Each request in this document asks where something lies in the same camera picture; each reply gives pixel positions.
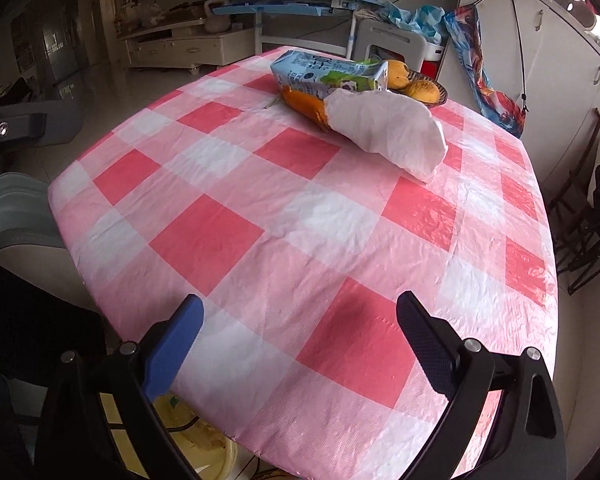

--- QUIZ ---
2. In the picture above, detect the pink checked tablecloth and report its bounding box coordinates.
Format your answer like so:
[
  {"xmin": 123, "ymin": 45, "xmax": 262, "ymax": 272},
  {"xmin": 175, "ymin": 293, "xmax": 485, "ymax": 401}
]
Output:
[{"xmin": 47, "ymin": 45, "xmax": 560, "ymax": 478}]

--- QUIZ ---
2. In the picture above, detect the black drawstring cord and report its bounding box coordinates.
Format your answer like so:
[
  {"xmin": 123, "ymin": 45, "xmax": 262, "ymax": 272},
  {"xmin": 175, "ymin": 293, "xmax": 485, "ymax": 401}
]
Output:
[{"xmin": 475, "ymin": 0, "xmax": 531, "ymax": 116}]

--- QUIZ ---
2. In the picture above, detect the cream low cabinet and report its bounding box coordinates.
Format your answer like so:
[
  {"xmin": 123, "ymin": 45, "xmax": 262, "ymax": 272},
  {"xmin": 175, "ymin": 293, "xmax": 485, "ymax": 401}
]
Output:
[{"xmin": 119, "ymin": 15, "xmax": 256, "ymax": 70}]

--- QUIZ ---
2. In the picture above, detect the dark wooden chair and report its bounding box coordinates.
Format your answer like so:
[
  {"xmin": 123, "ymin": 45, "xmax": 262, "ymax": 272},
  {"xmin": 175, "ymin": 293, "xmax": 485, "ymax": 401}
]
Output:
[{"xmin": 550, "ymin": 107, "xmax": 600, "ymax": 296}]

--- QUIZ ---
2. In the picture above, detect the woven fruit basket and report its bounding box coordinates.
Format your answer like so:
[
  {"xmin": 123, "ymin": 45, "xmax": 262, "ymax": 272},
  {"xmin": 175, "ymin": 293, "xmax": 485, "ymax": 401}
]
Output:
[{"xmin": 395, "ymin": 72, "xmax": 449, "ymax": 109}]

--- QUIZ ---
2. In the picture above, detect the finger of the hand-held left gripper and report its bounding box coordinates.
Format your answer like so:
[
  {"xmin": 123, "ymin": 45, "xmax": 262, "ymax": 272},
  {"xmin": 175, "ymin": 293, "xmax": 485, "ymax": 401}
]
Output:
[{"xmin": 0, "ymin": 114, "xmax": 47, "ymax": 147}]

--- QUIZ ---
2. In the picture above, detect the blue green milk carton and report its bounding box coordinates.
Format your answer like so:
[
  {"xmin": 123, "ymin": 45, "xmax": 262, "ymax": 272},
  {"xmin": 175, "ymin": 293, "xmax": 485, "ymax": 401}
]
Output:
[{"xmin": 270, "ymin": 50, "xmax": 390, "ymax": 98}]

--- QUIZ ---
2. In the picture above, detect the red white appliance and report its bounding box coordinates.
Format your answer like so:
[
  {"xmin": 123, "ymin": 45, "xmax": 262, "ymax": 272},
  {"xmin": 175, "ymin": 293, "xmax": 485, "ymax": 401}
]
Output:
[{"xmin": 420, "ymin": 40, "xmax": 448, "ymax": 81}]

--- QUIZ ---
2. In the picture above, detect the pale green chair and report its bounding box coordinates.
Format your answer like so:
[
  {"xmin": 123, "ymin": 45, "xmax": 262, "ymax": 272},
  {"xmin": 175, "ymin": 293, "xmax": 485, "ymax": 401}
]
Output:
[{"xmin": 0, "ymin": 172, "xmax": 67, "ymax": 256}]

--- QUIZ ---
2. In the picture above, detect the glass door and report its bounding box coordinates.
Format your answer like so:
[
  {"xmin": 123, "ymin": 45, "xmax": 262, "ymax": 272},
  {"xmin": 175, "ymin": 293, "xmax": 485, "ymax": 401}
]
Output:
[{"xmin": 42, "ymin": 15, "xmax": 78, "ymax": 83}]

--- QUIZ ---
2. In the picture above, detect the colourful printed bag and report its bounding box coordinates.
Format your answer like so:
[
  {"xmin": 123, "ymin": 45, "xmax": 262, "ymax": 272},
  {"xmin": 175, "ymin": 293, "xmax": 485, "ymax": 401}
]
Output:
[{"xmin": 444, "ymin": 5, "xmax": 526, "ymax": 138}]

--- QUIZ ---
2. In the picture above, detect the large white paper towel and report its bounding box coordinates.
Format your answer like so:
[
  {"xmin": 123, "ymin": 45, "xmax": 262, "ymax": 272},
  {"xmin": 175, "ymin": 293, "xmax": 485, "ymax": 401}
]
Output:
[{"xmin": 324, "ymin": 89, "xmax": 448, "ymax": 183}]

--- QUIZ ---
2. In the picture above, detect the blue study desk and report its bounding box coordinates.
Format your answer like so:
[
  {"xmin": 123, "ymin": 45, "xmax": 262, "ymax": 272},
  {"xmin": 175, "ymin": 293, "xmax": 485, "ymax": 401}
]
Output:
[{"xmin": 205, "ymin": 0, "xmax": 386, "ymax": 58}]

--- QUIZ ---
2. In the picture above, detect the orange peel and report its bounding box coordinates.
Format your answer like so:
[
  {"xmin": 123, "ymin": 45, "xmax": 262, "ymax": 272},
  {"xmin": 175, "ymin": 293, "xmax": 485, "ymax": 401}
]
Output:
[{"xmin": 280, "ymin": 85, "xmax": 331, "ymax": 128}]

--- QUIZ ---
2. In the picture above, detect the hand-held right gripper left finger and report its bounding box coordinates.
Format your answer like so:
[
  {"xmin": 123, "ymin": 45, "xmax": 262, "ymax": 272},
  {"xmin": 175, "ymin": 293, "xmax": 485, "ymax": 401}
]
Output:
[{"xmin": 37, "ymin": 294, "xmax": 205, "ymax": 480}]

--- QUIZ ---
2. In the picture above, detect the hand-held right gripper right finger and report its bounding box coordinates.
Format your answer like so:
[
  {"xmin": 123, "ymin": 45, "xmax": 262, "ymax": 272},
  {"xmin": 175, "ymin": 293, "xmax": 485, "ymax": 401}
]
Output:
[{"xmin": 396, "ymin": 290, "xmax": 567, "ymax": 480}]

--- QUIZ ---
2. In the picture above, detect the white cabinet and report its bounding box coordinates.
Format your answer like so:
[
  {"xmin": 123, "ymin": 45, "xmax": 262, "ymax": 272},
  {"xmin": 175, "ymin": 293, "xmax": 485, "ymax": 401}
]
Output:
[{"xmin": 432, "ymin": 0, "xmax": 600, "ymax": 241}]

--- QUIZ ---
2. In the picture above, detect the yellow plastic basin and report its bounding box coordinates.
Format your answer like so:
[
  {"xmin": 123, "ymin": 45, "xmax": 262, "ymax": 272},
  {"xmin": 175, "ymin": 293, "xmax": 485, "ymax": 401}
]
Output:
[{"xmin": 100, "ymin": 392, "xmax": 238, "ymax": 480}]

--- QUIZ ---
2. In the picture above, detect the white plastic stool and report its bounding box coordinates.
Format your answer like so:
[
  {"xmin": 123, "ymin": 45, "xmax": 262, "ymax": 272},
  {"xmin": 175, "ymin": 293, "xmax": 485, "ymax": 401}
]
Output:
[{"xmin": 352, "ymin": 20, "xmax": 428, "ymax": 73}]

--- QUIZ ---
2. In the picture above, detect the yellow mango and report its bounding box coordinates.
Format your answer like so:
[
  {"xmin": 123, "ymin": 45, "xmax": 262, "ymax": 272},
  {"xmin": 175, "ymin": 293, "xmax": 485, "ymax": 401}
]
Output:
[
  {"xmin": 404, "ymin": 81, "xmax": 441, "ymax": 105},
  {"xmin": 386, "ymin": 60, "xmax": 410, "ymax": 90}
]

